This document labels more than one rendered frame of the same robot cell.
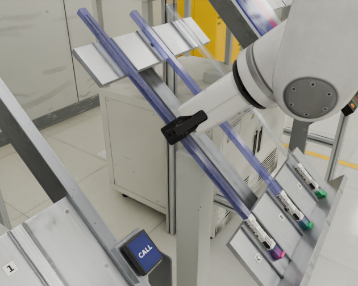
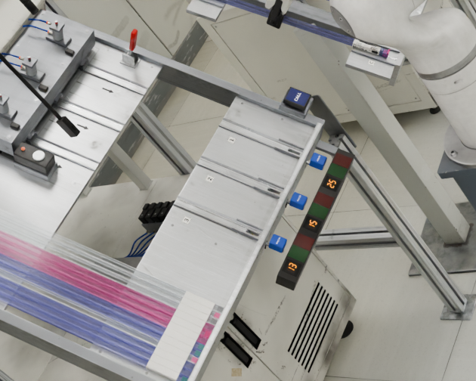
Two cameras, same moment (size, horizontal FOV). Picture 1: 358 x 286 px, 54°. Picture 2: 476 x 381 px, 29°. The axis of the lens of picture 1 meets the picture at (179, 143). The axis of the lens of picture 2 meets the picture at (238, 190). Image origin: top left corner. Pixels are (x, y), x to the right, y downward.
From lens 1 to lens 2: 150 cm
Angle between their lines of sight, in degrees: 15
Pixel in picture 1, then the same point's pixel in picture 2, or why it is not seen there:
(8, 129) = (179, 81)
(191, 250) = (360, 101)
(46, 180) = (220, 95)
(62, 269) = (258, 130)
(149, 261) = (302, 100)
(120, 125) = (248, 47)
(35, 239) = (234, 122)
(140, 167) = (302, 81)
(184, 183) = (315, 51)
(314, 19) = not seen: outside the picture
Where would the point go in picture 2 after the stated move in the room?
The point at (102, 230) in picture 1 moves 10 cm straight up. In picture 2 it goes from (267, 101) to (242, 69)
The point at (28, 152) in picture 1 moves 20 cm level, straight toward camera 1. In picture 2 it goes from (199, 86) to (239, 104)
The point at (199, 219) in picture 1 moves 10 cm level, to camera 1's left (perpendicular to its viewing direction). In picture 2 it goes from (345, 71) to (310, 94)
